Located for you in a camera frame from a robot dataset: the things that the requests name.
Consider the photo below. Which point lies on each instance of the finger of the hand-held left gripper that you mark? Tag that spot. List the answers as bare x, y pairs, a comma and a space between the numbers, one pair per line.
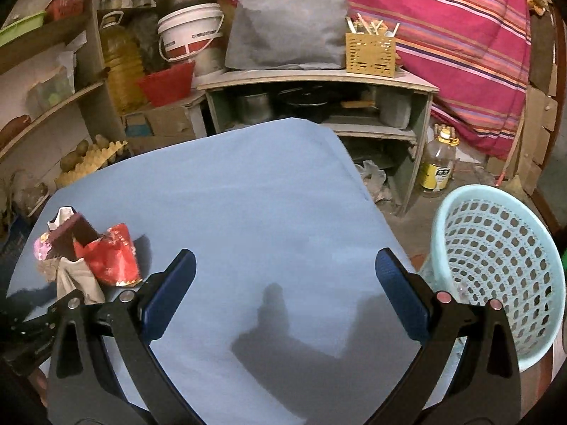
40, 321

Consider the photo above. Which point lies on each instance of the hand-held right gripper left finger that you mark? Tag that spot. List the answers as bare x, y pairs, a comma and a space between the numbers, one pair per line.
170, 292

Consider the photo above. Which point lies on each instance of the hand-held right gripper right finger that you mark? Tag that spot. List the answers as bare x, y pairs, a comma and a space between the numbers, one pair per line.
403, 294

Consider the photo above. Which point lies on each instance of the beige wrapper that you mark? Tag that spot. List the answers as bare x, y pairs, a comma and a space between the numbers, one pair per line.
77, 279

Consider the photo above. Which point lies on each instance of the red foil wrapper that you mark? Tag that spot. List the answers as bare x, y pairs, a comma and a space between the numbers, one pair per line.
113, 256

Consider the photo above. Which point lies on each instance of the dark red carton box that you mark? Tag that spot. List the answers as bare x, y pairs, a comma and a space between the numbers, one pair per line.
79, 234

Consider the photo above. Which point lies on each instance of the light blue plastic basket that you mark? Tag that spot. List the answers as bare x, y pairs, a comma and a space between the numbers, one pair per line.
536, 356

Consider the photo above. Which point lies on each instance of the person's left hand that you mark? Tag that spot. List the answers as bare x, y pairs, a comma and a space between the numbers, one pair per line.
37, 383

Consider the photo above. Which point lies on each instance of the light blue tablecloth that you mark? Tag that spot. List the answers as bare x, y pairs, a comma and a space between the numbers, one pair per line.
248, 212

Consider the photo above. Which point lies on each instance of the crumpled grey plastic bag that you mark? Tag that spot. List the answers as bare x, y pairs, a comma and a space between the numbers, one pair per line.
374, 181

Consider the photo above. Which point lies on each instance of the clear yellow label bottle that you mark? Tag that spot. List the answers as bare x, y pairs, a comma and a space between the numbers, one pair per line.
437, 168

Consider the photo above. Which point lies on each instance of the yellow egg tray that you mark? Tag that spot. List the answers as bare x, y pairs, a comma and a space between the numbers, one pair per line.
95, 159

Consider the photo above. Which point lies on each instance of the cardboard box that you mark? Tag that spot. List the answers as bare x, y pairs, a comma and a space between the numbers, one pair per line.
168, 121

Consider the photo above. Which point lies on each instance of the grey plastic container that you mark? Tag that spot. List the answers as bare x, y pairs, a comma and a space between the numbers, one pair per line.
394, 110

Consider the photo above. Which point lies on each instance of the sweet potato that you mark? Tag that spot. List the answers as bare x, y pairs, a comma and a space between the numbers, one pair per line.
15, 128

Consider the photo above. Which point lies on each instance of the small steel pot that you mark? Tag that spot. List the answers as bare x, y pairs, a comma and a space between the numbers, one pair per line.
253, 108

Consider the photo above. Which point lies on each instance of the cardboard sheets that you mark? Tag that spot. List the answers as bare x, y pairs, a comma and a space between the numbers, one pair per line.
538, 141

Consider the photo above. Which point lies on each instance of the red plastic bowl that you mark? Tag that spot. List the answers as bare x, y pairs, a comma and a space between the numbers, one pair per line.
166, 86

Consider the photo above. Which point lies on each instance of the black pan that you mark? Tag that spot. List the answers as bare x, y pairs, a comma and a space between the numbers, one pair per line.
303, 102

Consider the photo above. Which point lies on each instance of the clear plastic container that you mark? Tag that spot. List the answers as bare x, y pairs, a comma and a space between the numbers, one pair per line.
51, 90

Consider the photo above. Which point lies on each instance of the yellow oil jug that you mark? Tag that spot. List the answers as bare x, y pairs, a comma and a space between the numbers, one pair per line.
124, 66

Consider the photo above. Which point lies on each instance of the white plastic tub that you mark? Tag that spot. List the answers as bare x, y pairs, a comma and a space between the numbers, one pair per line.
210, 64

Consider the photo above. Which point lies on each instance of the low wooden cabinet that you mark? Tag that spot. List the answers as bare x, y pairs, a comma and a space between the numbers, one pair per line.
310, 77

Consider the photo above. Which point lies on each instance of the yellow utensil holder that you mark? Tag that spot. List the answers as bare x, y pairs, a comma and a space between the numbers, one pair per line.
370, 55

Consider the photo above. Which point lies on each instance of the white plastic bucket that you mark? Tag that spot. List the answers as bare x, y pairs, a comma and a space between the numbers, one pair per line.
190, 31

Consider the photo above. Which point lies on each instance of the pink striped cloth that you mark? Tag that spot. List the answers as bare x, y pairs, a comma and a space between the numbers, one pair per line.
443, 31

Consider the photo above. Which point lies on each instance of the bundle of chopsticks and spoons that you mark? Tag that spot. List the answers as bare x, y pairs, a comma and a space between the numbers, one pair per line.
361, 24

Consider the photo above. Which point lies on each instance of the wooden shelf unit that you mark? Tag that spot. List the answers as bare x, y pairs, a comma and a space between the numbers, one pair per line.
40, 42

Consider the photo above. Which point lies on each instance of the grey cloth bag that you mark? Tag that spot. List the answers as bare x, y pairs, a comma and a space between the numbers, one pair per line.
283, 26

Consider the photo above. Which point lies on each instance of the green plastic tray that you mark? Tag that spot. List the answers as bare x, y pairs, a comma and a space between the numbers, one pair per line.
22, 26

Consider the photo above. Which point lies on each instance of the small red basket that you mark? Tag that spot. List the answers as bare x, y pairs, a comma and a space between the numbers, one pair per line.
66, 4

